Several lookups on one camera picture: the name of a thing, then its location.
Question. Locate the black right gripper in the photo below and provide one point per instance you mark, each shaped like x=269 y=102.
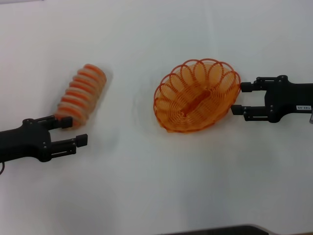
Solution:
x=286 y=100

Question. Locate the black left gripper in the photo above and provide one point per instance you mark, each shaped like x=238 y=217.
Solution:
x=27 y=143

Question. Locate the orange white striped bread roll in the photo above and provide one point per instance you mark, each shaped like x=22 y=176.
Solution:
x=82 y=94

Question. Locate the dark robot torso edge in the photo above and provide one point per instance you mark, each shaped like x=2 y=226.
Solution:
x=215 y=230

